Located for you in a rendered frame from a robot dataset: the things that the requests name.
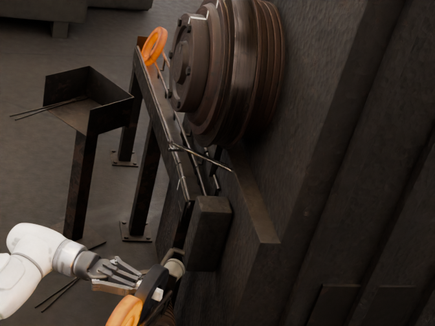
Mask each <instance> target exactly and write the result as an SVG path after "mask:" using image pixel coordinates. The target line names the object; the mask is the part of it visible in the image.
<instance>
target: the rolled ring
mask: <svg viewBox="0 0 435 326"><path fill-rule="evenodd" d="M167 37H168V32H167V30H166V29H164V28H162V27H157V28H156V29H155V30H154V31H153V32H152V33H151V34H150V35H149V37H148V38H147V40H146V42H145V44H144V46H143V48H142V52H141V53H142V57H143V59H144V62H145V64H146V66H150V65H152V64H153V63H154V62H155V61H156V59H157V58H158V57H159V55H160V54H161V52H162V50H163V48H164V46H165V44H166V40H167ZM156 41H157V42H156ZM155 42H156V44H155ZM154 44H155V46H154V48H153V50H151V49H152V47H153V45H154Z"/></svg>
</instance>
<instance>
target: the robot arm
mask: <svg viewBox="0 0 435 326"><path fill-rule="evenodd" d="M6 245H7V247H8V249H9V251H10V253H11V255H9V254H7V253H5V254H0V320H2V319H5V318H8V317H9V316H11V315H12V314H13V313H15V311H16V310H18V309H19V308H20V307H21V306H22V305H23V304H24V302H26V300H27V299H28V298H29V297H30V296H31V294H32V293H33V292H34V290H35V289H36V287H37V285H38V283H39V282H40V281H41V279H42V278H43V277H44V276H46V275H47V274H48V273H49V272H51V271H52V270H54V271H56V272H58V273H61V274H64V275H66V276H69V277H78V278H80V279H83V280H85V281H90V282H91V283H92V287H91V290H93V291H104V292H109V293H112V294H118V295H121V296H127V295H130V294H131V293H132V296H134V295H135V293H136V291H137V289H138V287H139V285H140V283H141V281H142V280H141V279H142V274H141V273H140V272H139V271H137V270H135V269H134V268H132V267H131V266H129V265H128V264H126V263H125V262H123V261H122V260H121V259H120V258H119V256H115V259H113V260H108V259H102V258H101V257H100V256H99V255H98V254H96V253H94V252H91V251H89V250H87V247H86V246H84V245H82V244H79V243H76V242H74V241H72V240H69V239H67V238H65V237H64V236H63V235H62V234H60V233H58V232H56V231H54V230H51V229H50V228H46V227H44V226H40V225H36V224H30V223H20V224H17V225H16V226H14V227H13V229H11V231H10V233H9V234H8V237H7V239H6ZM124 291H125V292H124ZM162 293H163V290H162V289H159V288H156V290H155V292H154V293H153V296H152V297H151V298H152V299H154V300H157V301H160V300H161V299H162Z"/></svg>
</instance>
